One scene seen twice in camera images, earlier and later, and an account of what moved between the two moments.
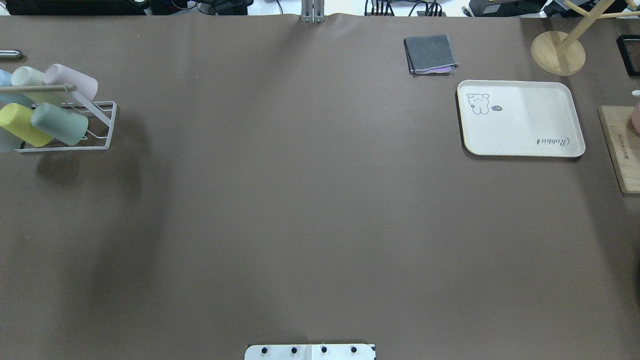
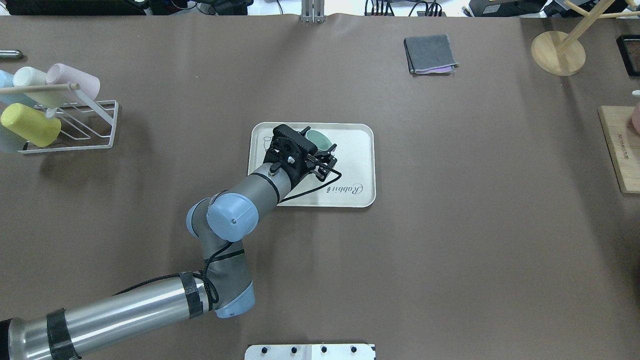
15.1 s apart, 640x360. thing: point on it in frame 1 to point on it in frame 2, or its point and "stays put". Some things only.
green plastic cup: x=66 y=127 to x=321 y=142
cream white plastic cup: x=24 y=76 stays put
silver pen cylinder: x=11 y=54 stays put
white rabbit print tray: x=507 y=118 to x=355 y=153
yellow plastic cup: x=17 y=119 stays put
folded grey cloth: x=430 y=55 stays put
